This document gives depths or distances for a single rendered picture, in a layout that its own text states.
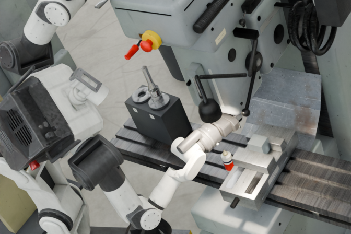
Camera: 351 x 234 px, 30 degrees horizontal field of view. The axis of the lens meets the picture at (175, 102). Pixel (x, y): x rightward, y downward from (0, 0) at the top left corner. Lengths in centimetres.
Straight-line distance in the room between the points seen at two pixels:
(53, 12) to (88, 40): 348
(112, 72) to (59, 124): 290
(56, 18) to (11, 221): 232
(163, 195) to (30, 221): 199
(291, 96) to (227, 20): 75
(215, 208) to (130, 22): 93
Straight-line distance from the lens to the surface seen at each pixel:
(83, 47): 535
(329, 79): 260
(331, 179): 244
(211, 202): 259
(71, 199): 261
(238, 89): 217
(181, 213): 377
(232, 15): 204
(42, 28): 203
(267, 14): 222
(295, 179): 246
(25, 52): 213
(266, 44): 225
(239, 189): 240
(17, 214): 411
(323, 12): 214
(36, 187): 245
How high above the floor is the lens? 283
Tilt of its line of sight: 40 degrees down
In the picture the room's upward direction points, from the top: 23 degrees counter-clockwise
